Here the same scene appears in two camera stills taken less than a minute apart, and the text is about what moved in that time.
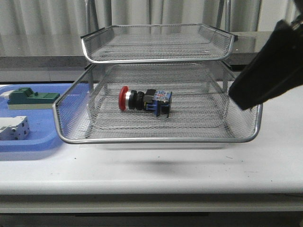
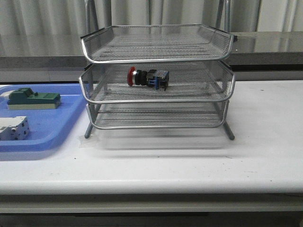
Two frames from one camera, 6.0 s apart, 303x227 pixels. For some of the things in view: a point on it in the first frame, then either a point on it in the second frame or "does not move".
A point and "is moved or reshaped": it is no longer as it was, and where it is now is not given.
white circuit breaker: x=16 y=128 does not move
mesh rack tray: x=156 y=42 does not move
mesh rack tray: x=155 y=103 is moved or reshaped
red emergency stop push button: x=159 y=101 to x=154 y=78
